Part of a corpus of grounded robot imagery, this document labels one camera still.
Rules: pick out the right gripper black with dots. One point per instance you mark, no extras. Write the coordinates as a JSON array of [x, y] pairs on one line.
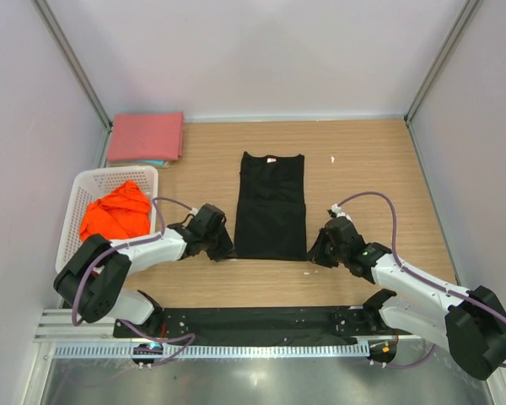
[[315, 254]]

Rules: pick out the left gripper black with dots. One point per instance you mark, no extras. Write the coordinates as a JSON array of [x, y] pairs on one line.
[[226, 248]]

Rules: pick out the black t-shirt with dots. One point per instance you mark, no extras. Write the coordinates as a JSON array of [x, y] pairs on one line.
[[271, 212]]

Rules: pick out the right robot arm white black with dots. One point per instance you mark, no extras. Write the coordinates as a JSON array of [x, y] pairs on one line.
[[470, 324]]

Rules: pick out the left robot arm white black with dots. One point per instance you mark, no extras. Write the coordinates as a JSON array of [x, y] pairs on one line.
[[92, 281]]

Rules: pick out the orange t-shirt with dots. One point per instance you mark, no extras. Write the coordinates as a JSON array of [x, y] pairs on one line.
[[120, 215]]

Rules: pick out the folded teal t-shirt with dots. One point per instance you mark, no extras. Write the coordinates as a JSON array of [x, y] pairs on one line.
[[158, 163]]

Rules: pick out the folded pink t-shirt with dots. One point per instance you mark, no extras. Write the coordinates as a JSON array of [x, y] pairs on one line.
[[146, 137]]

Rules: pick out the white plastic basket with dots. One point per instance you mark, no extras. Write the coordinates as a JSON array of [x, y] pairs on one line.
[[91, 185]]

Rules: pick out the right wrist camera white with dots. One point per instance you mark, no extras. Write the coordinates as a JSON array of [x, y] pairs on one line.
[[335, 211]]

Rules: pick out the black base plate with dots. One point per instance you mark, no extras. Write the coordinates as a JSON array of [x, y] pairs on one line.
[[270, 327]]

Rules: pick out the white slotted cable duct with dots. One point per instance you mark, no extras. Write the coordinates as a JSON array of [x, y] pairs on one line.
[[138, 350]]

